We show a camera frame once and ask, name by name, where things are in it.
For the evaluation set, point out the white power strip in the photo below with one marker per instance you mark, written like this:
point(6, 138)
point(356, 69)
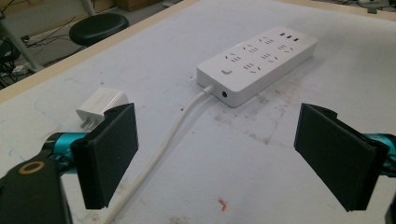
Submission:
point(257, 63)

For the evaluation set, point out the cardboard box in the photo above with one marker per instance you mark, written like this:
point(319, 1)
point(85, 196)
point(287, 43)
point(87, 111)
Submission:
point(137, 3)

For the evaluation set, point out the black round stool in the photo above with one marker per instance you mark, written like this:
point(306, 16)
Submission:
point(98, 27)

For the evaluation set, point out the white plug adapter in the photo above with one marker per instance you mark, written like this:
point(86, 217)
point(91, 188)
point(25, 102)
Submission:
point(101, 105)

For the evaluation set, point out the grey metal stand leg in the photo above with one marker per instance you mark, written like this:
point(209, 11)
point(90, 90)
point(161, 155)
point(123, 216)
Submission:
point(18, 46)

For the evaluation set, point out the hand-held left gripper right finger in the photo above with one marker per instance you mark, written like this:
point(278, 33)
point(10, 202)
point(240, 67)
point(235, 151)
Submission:
point(334, 158)

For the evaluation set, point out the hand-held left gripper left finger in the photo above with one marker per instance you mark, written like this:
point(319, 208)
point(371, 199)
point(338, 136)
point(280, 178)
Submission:
point(106, 155)

